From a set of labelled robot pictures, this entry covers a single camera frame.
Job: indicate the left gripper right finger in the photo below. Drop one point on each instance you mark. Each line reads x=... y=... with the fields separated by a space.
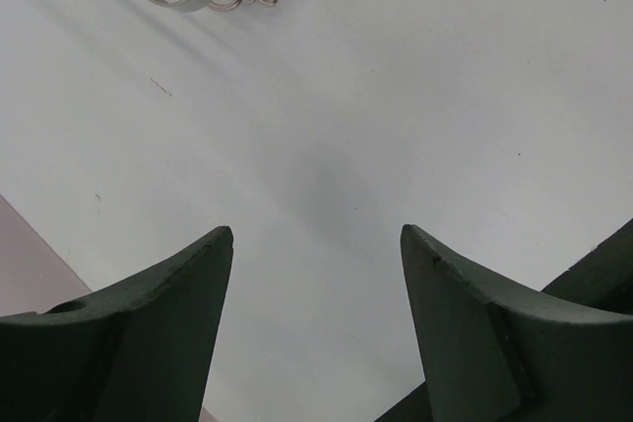
x=509 y=343

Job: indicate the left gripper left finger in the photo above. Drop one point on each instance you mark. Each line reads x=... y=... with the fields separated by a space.
x=138 y=350

